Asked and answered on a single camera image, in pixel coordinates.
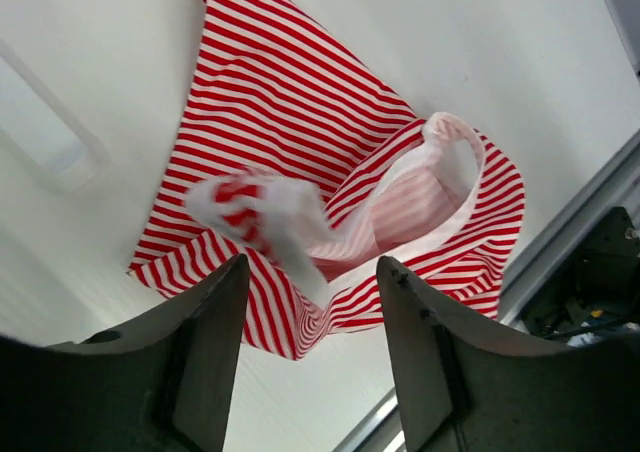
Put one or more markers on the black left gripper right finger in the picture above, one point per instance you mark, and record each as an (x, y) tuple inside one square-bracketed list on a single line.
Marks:
[(468, 383)]

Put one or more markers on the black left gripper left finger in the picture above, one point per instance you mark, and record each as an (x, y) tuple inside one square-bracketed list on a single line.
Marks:
[(161, 381)]

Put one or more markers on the red striped tank top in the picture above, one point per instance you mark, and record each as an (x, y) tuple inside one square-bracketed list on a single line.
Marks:
[(291, 152)]

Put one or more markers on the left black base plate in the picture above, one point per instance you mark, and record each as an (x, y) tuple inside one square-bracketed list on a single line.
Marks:
[(594, 293)]

